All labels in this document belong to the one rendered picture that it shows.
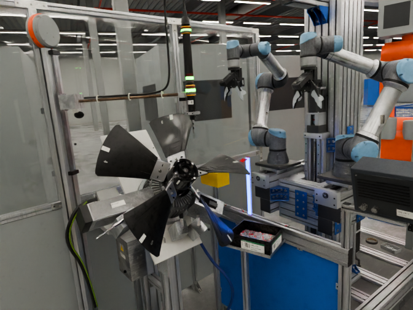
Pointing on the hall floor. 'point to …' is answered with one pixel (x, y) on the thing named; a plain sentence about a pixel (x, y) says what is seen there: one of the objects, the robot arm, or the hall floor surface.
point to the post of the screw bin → (245, 280)
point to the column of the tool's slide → (44, 66)
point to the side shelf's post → (139, 294)
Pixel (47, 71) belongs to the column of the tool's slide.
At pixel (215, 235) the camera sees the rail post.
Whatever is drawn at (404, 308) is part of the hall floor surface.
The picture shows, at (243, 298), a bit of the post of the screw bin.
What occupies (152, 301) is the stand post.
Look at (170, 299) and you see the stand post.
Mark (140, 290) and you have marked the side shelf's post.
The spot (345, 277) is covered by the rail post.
